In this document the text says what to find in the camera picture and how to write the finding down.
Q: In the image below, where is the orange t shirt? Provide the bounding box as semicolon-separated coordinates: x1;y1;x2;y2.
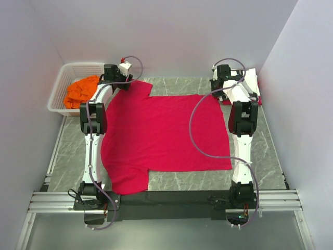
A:
63;75;99;109

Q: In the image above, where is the folded red t shirt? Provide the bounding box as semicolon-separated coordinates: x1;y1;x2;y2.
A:
223;80;262;105

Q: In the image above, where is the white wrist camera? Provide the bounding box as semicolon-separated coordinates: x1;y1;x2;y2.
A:
212;66;218;81
118;58;132;77

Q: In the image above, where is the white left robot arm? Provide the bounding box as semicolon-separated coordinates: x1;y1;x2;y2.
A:
75;61;133;209

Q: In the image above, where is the crimson red t shirt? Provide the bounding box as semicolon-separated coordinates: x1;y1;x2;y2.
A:
101;81;232;195

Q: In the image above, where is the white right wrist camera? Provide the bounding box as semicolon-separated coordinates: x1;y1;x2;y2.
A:
212;66;218;81

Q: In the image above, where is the folded white printed t shirt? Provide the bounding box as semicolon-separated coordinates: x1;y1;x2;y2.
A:
229;68;260;102

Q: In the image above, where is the aluminium extrusion rail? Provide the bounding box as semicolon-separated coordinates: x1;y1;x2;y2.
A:
27;190;303;214

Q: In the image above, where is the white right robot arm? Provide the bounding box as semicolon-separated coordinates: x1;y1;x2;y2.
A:
210;65;260;208

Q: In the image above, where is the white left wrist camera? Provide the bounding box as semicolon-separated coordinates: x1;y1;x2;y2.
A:
118;58;132;77

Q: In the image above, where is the white plastic laundry basket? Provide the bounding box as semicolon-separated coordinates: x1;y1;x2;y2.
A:
47;62;104;116

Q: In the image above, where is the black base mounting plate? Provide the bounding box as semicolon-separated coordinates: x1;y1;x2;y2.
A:
73;190;258;221

